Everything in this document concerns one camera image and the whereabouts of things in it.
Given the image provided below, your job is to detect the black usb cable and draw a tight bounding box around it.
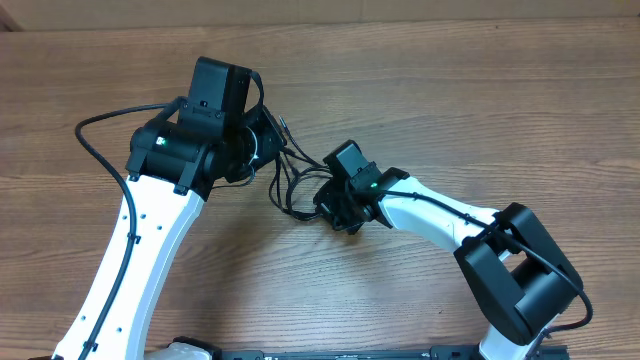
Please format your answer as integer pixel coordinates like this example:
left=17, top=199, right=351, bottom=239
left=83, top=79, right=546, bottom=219
left=267, top=115, right=336, bottom=223

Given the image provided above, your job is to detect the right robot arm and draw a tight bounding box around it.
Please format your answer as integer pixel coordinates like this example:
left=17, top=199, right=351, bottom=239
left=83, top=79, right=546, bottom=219
left=313, top=140, right=593, bottom=359

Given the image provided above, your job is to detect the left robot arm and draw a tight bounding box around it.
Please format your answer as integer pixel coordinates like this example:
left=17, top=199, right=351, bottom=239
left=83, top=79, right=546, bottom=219
left=52, top=57, right=286, bottom=359

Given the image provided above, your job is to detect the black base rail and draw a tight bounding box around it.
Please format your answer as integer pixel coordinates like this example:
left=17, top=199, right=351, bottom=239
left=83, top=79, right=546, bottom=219
left=149, top=335, right=571, bottom=360

